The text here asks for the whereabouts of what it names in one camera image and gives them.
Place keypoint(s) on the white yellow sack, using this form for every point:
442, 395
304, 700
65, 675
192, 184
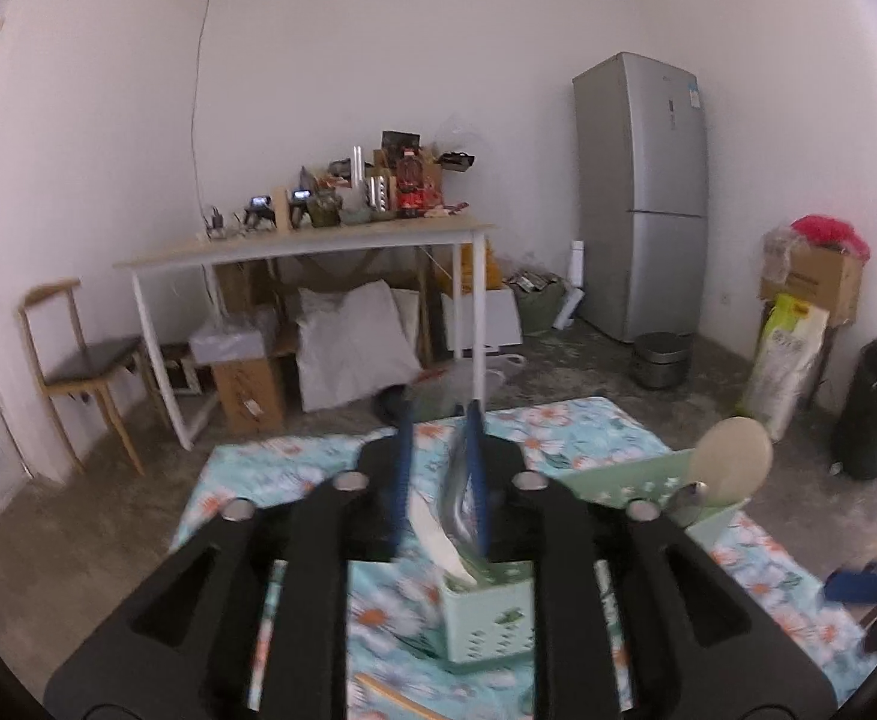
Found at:
783, 367

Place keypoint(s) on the large cardboard box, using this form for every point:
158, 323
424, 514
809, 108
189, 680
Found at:
813, 281

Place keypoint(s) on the white long table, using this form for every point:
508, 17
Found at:
295, 240

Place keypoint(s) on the wooden chopstick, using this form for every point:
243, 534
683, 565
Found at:
386, 697

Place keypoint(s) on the small cardboard box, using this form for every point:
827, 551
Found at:
247, 390

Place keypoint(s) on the yellow plastic bag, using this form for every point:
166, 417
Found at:
491, 266

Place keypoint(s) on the red label bottle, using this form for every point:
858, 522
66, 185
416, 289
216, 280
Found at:
410, 187

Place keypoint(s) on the black tray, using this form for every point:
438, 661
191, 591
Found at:
457, 161

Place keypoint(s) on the green bag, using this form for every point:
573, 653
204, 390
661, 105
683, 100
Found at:
539, 307

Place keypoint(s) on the metal pot on floor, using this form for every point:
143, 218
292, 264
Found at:
659, 360

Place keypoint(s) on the white tube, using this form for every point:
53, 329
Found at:
575, 262

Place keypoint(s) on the metal cups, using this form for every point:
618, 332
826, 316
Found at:
380, 195

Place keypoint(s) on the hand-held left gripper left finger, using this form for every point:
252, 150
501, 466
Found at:
402, 465

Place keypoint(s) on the red fluffy bundle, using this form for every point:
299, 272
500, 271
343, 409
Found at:
828, 229

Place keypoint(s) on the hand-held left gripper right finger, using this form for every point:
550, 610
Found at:
477, 465

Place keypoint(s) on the black box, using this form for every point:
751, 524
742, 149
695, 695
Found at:
401, 142

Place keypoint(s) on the green plastic utensil holder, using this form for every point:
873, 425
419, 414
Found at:
491, 622

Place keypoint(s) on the clear plastic tube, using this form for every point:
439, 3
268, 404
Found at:
358, 165

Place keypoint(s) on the grey pillow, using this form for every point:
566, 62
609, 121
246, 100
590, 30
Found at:
348, 345

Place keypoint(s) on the wooden chair dark seat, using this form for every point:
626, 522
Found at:
93, 356

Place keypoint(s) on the blue floral blanket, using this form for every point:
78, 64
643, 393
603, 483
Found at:
303, 457

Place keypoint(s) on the white rice paddle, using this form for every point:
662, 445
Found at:
731, 457

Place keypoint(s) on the white ceramic spoon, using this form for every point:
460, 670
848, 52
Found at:
438, 547

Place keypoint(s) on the green glass jar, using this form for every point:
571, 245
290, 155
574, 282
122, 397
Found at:
324, 210

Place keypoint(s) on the grey refrigerator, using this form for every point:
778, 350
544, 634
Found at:
641, 202

